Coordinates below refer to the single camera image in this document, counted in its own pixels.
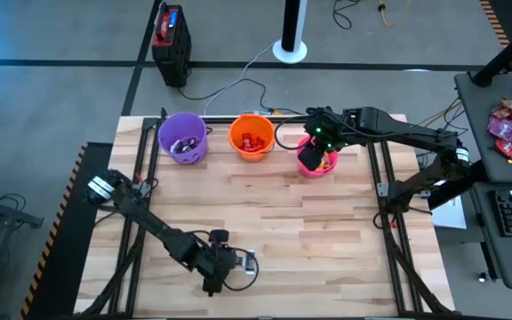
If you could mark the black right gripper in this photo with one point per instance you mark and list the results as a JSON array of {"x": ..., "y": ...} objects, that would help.
[{"x": 329, "y": 126}]

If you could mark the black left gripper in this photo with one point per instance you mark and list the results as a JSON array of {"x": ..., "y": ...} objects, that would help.
[{"x": 216, "y": 264}]

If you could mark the purple yellow Sour Patch bag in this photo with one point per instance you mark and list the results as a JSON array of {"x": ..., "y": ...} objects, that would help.
[{"x": 325, "y": 162}]

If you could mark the red KitKat candy bar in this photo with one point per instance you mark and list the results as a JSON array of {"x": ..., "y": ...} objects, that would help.
[
  {"x": 245, "y": 143},
  {"x": 257, "y": 144}
]

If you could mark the purple pumpkin face bucket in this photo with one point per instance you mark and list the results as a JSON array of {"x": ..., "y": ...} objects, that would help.
[{"x": 176, "y": 126}]

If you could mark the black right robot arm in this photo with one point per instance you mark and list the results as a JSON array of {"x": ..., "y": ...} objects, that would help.
[{"x": 416, "y": 133}]

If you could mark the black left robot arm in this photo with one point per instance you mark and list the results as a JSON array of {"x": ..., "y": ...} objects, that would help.
[{"x": 149, "y": 222}]

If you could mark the purple candy bag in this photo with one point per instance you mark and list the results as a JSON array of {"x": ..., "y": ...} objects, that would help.
[{"x": 501, "y": 128}]

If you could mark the pink pumpkin face bucket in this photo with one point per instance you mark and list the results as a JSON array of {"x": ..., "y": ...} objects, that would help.
[{"x": 331, "y": 171}]

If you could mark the orange pumpkin face bucket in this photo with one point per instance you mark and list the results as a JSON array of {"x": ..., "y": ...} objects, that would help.
[{"x": 247, "y": 125}]

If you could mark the black white floor stand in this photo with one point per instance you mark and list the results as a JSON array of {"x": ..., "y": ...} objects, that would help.
[{"x": 292, "y": 26}]

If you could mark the black diagonal desk leg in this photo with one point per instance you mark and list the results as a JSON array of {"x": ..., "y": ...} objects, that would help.
[{"x": 456, "y": 186}]

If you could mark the dark grey side desk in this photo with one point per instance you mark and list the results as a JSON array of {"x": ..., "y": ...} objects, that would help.
[{"x": 478, "y": 133}]

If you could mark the red black tool case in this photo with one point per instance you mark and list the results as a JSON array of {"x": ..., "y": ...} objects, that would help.
[{"x": 171, "y": 49}]

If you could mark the small desk castor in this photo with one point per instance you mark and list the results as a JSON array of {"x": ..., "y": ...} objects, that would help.
[{"x": 483, "y": 277}]

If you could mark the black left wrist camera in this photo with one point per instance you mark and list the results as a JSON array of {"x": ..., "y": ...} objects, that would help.
[{"x": 218, "y": 234}]

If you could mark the grey metal corner bracket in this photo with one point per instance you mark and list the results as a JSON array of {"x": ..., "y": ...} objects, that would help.
[{"x": 382, "y": 190}]

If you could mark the black desk post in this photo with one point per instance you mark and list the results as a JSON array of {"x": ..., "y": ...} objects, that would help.
[{"x": 505, "y": 55}]

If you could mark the grey metal cart frame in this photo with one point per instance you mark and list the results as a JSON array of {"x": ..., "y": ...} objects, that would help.
[{"x": 11, "y": 213}]

